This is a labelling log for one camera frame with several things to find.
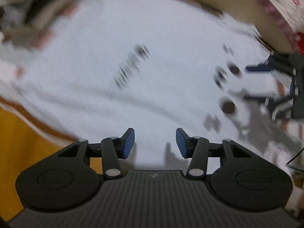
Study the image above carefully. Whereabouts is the light grey garment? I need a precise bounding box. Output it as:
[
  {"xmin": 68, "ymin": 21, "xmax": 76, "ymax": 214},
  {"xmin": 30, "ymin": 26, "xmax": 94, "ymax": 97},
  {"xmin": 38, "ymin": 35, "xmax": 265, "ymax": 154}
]
[{"xmin": 1, "ymin": 0, "xmax": 293, "ymax": 171}]

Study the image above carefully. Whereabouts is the stack of folded clothes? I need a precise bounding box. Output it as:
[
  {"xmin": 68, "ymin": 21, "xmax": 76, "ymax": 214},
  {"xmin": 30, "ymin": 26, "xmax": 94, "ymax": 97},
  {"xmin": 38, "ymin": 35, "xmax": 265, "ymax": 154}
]
[{"xmin": 1, "ymin": 0, "xmax": 75, "ymax": 48}]

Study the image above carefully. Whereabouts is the white quilt with red bears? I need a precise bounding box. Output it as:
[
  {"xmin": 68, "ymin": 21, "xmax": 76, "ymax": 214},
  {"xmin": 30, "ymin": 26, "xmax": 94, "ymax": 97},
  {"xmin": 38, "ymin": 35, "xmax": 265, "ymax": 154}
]
[{"xmin": 257, "ymin": 0, "xmax": 303, "ymax": 53}]

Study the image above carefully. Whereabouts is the yellow cloth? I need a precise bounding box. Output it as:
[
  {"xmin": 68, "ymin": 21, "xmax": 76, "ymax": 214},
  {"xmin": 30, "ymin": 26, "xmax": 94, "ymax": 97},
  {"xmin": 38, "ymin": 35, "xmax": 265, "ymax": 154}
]
[{"xmin": 0, "ymin": 105, "xmax": 103, "ymax": 222}]

